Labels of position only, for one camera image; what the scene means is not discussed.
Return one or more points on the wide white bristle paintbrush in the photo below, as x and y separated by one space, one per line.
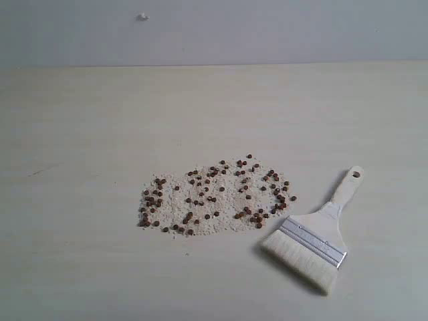
311 245

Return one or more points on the brown and white granule pile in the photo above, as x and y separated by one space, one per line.
230 195

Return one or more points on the small white wall lump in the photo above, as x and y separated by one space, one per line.
142 17

